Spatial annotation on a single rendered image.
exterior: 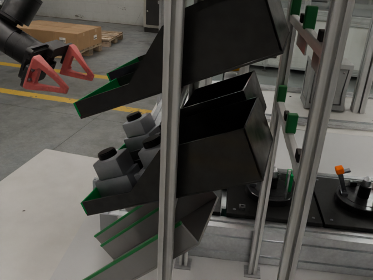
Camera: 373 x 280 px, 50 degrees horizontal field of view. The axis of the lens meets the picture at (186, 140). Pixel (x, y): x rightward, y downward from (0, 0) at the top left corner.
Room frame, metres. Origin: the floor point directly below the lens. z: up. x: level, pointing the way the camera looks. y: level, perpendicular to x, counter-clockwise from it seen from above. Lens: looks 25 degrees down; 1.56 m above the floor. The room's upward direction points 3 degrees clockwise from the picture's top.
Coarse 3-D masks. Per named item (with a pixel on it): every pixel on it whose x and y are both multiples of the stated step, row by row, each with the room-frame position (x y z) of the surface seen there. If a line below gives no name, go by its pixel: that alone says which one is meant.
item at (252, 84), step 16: (224, 80) 0.72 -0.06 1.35; (240, 80) 0.72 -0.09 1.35; (256, 80) 0.70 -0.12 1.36; (192, 96) 0.74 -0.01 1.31; (208, 96) 0.73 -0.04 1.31; (224, 96) 0.60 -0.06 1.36; (240, 96) 0.59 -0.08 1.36; (256, 96) 0.66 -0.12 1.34; (192, 112) 0.61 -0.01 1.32; (160, 128) 0.76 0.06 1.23
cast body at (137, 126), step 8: (136, 112) 0.72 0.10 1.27; (128, 120) 0.71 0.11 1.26; (136, 120) 0.70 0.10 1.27; (144, 120) 0.70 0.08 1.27; (152, 120) 0.72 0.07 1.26; (128, 128) 0.70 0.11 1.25; (136, 128) 0.69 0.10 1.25; (144, 128) 0.69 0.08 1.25; (152, 128) 0.71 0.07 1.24; (128, 136) 0.70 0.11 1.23; (136, 136) 0.70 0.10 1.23; (144, 136) 0.69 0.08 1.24; (128, 144) 0.70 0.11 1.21; (136, 144) 0.70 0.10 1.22
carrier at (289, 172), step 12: (276, 168) 0.94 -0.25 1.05; (276, 180) 0.93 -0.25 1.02; (288, 180) 0.88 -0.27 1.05; (228, 192) 0.93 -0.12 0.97; (240, 192) 0.93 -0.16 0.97; (252, 192) 0.91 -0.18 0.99; (276, 192) 0.91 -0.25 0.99; (288, 192) 0.92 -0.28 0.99; (228, 204) 0.87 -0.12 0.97; (252, 204) 0.88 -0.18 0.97; (276, 204) 0.87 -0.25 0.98; (288, 204) 0.88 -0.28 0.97; (312, 204) 0.89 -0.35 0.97; (228, 216) 0.83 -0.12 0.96; (240, 216) 0.83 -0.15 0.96; (252, 216) 0.83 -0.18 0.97; (276, 216) 0.83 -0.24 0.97; (288, 216) 0.83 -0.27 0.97; (312, 216) 0.84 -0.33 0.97
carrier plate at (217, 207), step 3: (216, 192) 0.93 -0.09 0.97; (219, 192) 0.93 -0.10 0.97; (219, 195) 0.91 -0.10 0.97; (219, 198) 0.90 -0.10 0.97; (219, 201) 0.88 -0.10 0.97; (216, 204) 0.87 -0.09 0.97; (219, 204) 0.87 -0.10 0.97; (216, 207) 0.86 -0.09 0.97; (219, 207) 0.86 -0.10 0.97; (216, 210) 0.84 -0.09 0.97; (219, 210) 0.84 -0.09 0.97; (213, 213) 0.84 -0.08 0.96; (216, 213) 0.84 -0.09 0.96; (219, 213) 0.84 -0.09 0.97
